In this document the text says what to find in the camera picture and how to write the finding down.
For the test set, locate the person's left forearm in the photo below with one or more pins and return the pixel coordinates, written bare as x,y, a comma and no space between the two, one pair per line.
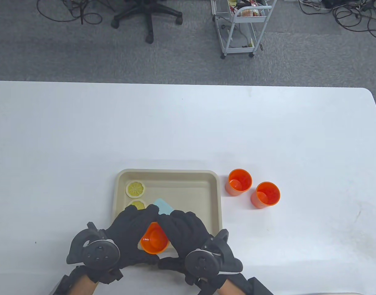
83,287

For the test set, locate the black left hand controller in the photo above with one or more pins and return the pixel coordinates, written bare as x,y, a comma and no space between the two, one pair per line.
98,255

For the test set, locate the person's left hand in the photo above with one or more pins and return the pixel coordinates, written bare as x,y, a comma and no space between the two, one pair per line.
129,230

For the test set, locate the black right hand controller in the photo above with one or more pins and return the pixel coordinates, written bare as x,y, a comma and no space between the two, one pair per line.
201,262

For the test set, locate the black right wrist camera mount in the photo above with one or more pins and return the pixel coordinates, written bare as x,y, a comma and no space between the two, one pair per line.
260,287

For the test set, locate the beige food tray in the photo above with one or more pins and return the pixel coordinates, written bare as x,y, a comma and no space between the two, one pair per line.
181,190

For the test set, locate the black hand controller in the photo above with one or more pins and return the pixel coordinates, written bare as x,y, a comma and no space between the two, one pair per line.
98,255
201,262

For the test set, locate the light blue dessert spatula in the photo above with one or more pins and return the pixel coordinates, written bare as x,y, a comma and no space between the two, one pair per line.
164,206

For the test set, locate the white wheeled cart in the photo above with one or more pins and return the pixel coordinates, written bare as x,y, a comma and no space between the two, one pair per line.
252,20

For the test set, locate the person's right hand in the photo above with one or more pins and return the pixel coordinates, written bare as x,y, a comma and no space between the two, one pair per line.
188,233

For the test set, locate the snack packet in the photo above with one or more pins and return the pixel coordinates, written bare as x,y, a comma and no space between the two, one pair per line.
250,12

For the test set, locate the orange plastic cup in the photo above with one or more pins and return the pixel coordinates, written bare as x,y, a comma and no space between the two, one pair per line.
154,239
238,182
265,195

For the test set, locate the black stand pole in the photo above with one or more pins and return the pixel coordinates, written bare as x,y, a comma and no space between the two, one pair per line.
82,12

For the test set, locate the white power strip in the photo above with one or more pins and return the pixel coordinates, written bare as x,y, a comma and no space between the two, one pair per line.
310,1

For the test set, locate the yellow lemon slice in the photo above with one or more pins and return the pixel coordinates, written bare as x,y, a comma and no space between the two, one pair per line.
138,204
135,189

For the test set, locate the person's right forearm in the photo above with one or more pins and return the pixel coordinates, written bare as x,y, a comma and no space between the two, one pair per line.
234,289

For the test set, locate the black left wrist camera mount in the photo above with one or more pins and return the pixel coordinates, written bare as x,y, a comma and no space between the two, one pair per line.
60,287

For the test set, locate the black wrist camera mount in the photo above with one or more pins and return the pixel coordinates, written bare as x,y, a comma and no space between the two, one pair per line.
260,287
60,287

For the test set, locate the black office chair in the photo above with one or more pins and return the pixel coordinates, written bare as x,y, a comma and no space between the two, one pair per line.
149,18

